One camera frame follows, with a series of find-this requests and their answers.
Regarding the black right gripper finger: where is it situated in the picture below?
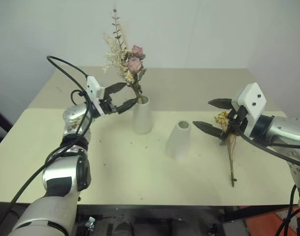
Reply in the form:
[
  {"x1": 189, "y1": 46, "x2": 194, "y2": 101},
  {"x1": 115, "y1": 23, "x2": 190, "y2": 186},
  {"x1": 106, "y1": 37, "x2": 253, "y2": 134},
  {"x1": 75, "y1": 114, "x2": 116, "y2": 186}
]
[
  {"x1": 208, "y1": 98, "x2": 233, "y2": 110},
  {"x1": 192, "y1": 120, "x2": 225, "y2": 140}
]

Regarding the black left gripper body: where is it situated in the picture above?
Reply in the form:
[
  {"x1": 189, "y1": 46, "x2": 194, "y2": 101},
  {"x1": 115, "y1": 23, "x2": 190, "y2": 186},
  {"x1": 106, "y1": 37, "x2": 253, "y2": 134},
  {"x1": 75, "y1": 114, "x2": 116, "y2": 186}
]
[{"x1": 100, "y1": 97, "x2": 116, "y2": 116}]

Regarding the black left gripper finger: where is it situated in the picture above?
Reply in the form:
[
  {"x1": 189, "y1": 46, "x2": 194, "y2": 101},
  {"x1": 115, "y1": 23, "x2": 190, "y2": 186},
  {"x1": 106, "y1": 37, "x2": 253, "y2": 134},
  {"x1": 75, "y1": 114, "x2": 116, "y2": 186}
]
[
  {"x1": 103, "y1": 82, "x2": 128, "y2": 99},
  {"x1": 112, "y1": 97, "x2": 138, "y2": 115}
]

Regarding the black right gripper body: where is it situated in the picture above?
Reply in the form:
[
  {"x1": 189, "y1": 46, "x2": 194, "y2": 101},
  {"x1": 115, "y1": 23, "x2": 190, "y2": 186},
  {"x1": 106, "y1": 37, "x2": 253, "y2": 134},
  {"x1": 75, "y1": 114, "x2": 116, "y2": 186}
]
[{"x1": 219, "y1": 105, "x2": 249, "y2": 146}]

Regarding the dried yellow flower bouquet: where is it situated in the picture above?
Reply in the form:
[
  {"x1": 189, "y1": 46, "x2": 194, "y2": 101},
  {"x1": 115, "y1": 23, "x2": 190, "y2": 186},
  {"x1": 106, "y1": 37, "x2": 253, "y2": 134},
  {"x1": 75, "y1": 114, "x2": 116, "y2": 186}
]
[{"x1": 214, "y1": 111, "x2": 239, "y2": 188}]

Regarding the dried pink rose bouquet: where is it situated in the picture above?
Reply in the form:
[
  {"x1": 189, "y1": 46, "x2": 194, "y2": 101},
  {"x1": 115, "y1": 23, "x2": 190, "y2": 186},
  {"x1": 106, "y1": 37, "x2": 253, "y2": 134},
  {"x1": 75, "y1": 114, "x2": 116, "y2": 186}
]
[{"x1": 102, "y1": 8, "x2": 147, "y2": 104}]

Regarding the white tapered vase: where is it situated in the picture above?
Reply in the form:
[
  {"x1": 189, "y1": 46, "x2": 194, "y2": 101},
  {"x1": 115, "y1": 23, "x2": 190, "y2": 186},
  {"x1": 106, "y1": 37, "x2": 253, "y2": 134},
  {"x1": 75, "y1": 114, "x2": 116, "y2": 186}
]
[
  {"x1": 165, "y1": 120, "x2": 191, "y2": 159},
  {"x1": 133, "y1": 95, "x2": 153, "y2": 135}
]

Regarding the red mat under table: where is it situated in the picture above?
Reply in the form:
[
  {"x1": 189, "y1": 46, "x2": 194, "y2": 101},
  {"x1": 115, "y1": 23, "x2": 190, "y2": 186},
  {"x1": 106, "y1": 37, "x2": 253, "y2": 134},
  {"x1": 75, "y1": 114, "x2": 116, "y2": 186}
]
[{"x1": 243, "y1": 208, "x2": 300, "y2": 236}]

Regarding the small silver clamp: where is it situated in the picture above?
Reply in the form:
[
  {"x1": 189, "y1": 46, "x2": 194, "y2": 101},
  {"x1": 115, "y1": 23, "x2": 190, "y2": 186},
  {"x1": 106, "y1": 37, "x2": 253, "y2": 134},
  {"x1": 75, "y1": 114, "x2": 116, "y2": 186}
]
[{"x1": 84, "y1": 216, "x2": 96, "y2": 230}]

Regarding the dark rounded shape under table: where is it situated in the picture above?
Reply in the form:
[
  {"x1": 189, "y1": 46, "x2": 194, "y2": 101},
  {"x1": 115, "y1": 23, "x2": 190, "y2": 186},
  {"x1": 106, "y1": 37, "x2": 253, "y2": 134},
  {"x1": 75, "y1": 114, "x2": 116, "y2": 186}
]
[{"x1": 114, "y1": 221, "x2": 135, "y2": 236}]

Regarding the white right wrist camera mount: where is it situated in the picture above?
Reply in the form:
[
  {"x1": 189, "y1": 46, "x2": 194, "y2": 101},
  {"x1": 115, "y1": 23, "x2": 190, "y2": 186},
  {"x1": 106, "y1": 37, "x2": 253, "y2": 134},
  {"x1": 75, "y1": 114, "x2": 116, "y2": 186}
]
[{"x1": 232, "y1": 82, "x2": 268, "y2": 136}]

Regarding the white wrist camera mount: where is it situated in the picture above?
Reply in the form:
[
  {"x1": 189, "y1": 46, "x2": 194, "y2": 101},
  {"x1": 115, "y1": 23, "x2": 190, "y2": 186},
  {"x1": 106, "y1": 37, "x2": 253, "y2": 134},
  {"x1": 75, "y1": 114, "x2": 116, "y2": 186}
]
[
  {"x1": 232, "y1": 82, "x2": 268, "y2": 136},
  {"x1": 86, "y1": 76, "x2": 107, "y2": 116}
]

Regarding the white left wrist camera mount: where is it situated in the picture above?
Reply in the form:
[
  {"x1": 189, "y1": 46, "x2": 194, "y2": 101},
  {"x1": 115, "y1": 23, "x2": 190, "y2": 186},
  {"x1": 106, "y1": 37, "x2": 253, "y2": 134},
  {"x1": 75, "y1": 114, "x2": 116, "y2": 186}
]
[{"x1": 86, "y1": 76, "x2": 107, "y2": 116}]

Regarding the black table frame bar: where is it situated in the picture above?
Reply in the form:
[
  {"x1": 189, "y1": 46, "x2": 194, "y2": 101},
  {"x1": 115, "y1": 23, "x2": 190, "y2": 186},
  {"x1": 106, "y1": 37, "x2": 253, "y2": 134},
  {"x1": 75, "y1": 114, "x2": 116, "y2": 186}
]
[{"x1": 222, "y1": 204, "x2": 292, "y2": 223}]

